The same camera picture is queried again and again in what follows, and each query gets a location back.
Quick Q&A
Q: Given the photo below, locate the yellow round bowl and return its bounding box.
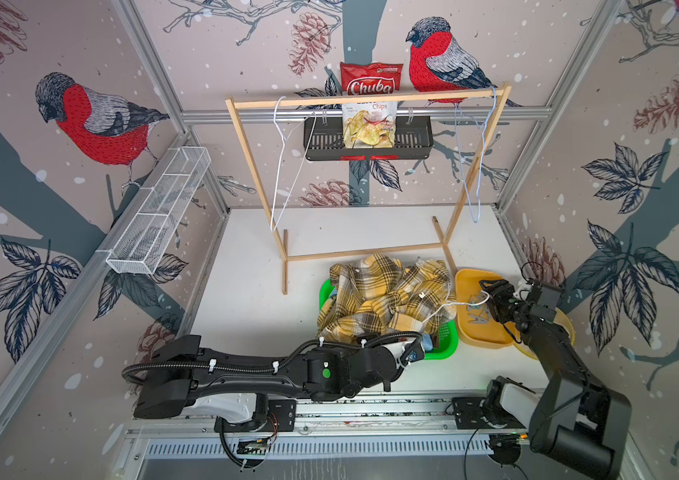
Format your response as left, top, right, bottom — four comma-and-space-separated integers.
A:
515, 308, 575, 361

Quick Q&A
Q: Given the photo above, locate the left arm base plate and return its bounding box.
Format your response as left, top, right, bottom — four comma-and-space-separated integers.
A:
214, 397, 298, 433

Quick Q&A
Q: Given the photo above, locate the yellow plastic tray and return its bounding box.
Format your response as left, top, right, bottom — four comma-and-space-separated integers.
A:
455, 269, 517, 349

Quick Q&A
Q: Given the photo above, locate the green plastic mesh basket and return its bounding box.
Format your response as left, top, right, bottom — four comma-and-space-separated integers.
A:
319, 280, 459, 360

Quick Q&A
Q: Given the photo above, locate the wooden clothes rack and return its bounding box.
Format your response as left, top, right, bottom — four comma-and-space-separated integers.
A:
224, 82, 513, 296

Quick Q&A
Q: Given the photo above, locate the white hanger of yellow shirt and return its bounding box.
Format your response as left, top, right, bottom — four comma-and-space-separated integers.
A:
423, 290, 491, 324

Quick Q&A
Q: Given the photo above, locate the light blue shirt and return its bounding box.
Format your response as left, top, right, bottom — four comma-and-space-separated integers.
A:
421, 334, 433, 352

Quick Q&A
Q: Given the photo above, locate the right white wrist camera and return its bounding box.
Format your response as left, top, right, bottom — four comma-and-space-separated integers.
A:
513, 282, 563, 310

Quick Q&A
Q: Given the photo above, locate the red Chuba chips bag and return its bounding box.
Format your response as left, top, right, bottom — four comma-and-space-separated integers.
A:
338, 61, 405, 149

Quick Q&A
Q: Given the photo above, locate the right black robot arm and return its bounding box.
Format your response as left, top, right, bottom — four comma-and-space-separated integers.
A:
479, 279, 631, 479

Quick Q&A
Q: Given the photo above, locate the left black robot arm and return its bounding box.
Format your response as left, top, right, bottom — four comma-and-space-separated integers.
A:
122, 331, 425, 419

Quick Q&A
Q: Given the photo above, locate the white wire mesh basket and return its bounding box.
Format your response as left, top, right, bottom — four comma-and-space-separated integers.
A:
106, 146, 211, 275

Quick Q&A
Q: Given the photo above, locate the black wall bracket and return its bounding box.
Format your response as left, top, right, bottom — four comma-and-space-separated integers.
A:
304, 117, 433, 161

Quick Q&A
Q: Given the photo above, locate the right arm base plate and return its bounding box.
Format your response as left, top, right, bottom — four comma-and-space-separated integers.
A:
451, 396, 493, 430

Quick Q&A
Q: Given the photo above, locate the white clothespin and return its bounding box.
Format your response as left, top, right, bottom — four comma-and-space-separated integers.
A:
467, 297, 493, 325

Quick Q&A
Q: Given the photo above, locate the yellow plaid shirt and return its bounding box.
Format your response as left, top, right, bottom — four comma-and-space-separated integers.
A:
317, 254, 457, 343

